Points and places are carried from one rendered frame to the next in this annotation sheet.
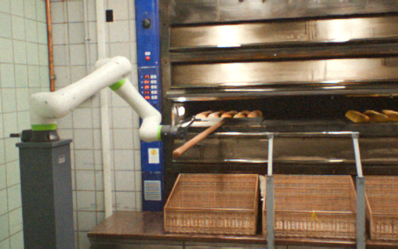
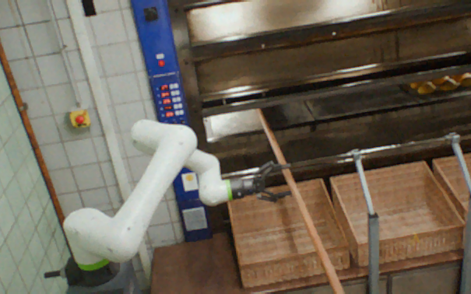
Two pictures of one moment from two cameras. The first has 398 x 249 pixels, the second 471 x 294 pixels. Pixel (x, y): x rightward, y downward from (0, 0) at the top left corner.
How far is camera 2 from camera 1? 139 cm
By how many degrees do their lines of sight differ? 25
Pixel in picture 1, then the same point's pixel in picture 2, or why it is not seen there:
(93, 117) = (96, 148)
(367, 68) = (446, 36)
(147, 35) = (155, 30)
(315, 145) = (384, 134)
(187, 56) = (216, 50)
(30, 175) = not seen: outside the picture
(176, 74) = (204, 76)
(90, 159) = (105, 198)
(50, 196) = not seen: outside the picture
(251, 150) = (310, 152)
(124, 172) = not seen: hidden behind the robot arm
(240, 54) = (289, 40)
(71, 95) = (140, 224)
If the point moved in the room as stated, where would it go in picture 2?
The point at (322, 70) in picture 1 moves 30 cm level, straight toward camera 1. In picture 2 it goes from (393, 46) to (414, 62)
